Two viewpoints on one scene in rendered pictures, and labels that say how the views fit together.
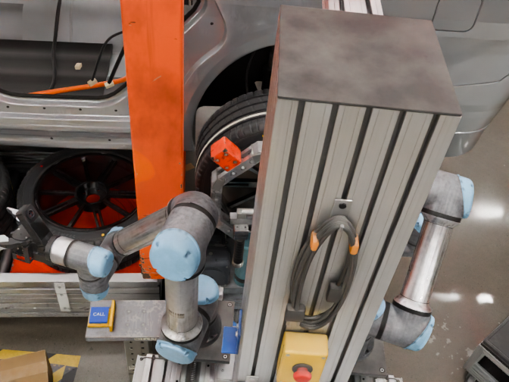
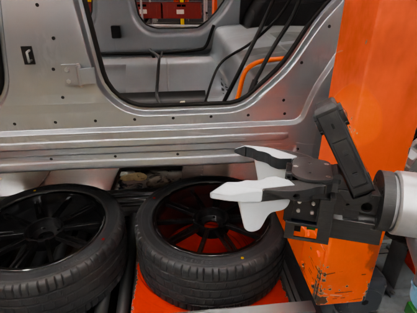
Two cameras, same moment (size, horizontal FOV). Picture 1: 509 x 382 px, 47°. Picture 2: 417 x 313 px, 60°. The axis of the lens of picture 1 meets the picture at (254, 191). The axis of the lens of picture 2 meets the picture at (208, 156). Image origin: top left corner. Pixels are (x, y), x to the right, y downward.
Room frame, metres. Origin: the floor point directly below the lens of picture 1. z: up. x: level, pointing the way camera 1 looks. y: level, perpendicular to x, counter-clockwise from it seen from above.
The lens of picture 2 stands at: (0.59, 0.70, 1.46)
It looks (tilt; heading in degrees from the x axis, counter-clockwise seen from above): 29 degrees down; 3
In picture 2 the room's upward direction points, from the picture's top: straight up
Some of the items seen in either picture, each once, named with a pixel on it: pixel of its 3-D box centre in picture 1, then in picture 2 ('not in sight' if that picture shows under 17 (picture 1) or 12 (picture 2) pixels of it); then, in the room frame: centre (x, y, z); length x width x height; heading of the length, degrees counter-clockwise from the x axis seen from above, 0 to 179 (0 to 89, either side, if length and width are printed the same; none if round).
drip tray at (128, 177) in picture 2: not in sight; (148, 181); (2.84, 1.26, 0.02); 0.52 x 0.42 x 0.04; 93
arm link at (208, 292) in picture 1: (198, 299); not in sight; (0.99, 0.13, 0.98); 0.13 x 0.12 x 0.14; 168
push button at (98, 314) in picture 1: (98, 315); not in sight; (1.20, 0.54, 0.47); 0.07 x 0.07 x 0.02; 9
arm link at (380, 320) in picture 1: (363, 313); not in sight; (1.02, -0.38, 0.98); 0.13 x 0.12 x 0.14; 77
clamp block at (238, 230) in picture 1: (240, 225); not in sight; (1.36, 0.03, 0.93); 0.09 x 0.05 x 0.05; 9
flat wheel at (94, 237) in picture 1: (94, 205); (211, 234); (1.84, 0.75, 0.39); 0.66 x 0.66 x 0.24
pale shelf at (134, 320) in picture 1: (143, 320); not in sight; (1.23, 0.37, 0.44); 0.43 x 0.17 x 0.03; 99
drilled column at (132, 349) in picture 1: (138, 349); not in sight; (1.23, 0.40, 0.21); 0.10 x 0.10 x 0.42; 9
